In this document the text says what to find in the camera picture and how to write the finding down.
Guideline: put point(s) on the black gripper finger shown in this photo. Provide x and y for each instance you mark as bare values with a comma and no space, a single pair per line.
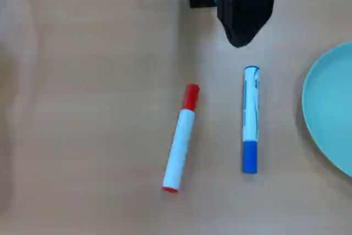
255,23
229,23

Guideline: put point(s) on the red and white marker pen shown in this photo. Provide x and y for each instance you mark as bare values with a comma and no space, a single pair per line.
181,141

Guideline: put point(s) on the blue and white marker pen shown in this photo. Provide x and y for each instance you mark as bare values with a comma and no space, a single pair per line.
250,125

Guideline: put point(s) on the teal round plate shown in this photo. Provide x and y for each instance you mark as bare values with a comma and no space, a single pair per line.
332,108

